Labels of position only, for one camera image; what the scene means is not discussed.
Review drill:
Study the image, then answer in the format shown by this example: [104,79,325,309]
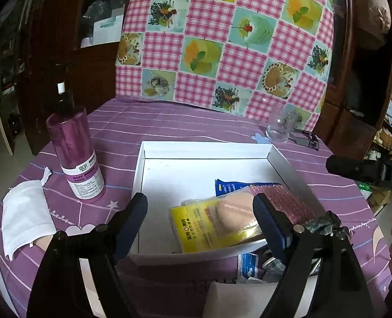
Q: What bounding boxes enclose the white mask pack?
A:
[1,167,57,262]

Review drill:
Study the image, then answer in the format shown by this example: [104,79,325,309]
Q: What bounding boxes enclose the white box lid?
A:
[80,258,319,318]

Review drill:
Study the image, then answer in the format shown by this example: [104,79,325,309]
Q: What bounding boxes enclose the clear glass cup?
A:
[265,103,299,143]

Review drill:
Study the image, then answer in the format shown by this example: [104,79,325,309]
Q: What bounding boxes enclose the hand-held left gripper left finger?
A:
[26,192,149,318]

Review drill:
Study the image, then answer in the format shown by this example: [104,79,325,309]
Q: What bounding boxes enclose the yellow tissue pack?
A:
[169,196,266,254]

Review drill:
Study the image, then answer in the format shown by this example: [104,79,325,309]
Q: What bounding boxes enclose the white cardboard box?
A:
[129,141,329,266]

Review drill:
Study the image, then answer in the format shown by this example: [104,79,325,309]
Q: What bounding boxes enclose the blue dog print packet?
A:
[215,179,281,197]

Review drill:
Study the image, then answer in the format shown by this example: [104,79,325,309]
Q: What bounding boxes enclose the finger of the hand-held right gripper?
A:
[326,155,384,184]

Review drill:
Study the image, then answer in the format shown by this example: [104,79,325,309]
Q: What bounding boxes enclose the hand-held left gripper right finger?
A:
[252,193,375,318]

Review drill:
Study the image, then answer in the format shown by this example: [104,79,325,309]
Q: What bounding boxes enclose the small blue white packet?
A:
[237,253,261,284]

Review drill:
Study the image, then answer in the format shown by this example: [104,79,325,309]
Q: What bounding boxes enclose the beige makeup sponge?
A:
[216,190,261,236]

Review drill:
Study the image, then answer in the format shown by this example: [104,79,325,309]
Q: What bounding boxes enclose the brown wooden cabinet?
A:
[315,0,392,160]

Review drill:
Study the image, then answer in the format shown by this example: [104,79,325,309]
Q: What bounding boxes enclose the pink bubble wrap pouch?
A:
[249,183,317,226]

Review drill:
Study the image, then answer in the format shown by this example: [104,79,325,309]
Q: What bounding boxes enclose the pink checkered cloth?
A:
[115,0,335,131]

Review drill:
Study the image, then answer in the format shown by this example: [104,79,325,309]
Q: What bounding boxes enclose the purple pump bottle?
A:
[46,63,106,202]

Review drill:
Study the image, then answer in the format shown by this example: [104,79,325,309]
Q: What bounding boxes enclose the dark glass door cabinet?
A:
[17,0,133,156]

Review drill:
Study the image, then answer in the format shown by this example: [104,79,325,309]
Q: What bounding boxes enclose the cluttered storage shelf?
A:
[364,96,392,213]

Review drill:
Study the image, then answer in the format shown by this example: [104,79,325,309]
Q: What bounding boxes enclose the grey plaid pouch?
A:
[262,210,350,282]

